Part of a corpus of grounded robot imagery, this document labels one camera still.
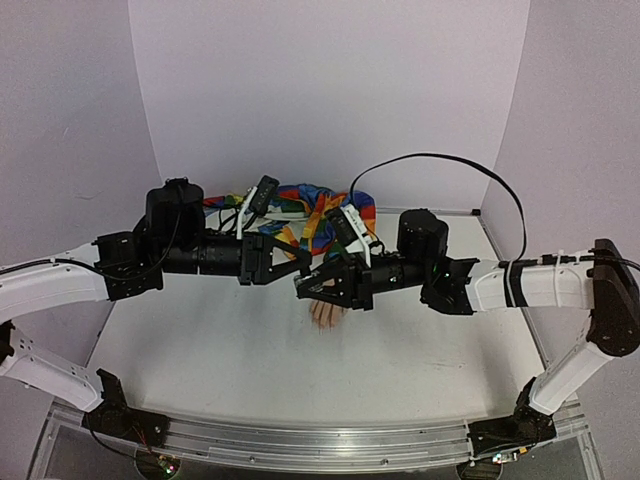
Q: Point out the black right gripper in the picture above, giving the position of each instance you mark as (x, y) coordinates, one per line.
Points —
(358, 282)

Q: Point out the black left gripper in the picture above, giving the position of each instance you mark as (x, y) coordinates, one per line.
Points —
(257, 262)

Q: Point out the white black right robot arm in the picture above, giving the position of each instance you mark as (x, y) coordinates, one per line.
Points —
(599, 281)

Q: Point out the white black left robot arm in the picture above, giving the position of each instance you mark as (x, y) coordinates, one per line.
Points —
(171, 238)

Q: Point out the mannequin hand with nails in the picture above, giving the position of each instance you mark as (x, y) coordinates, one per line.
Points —
(326, 316)

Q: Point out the rainbow striped jacket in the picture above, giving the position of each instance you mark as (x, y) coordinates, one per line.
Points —
(296, 215)

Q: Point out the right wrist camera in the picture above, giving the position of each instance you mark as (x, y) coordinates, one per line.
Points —
(351, 232)

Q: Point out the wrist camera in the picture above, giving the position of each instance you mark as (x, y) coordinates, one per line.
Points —
(255, 204)
(351, 232)

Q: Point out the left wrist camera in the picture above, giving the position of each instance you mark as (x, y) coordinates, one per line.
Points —
(255, 204)

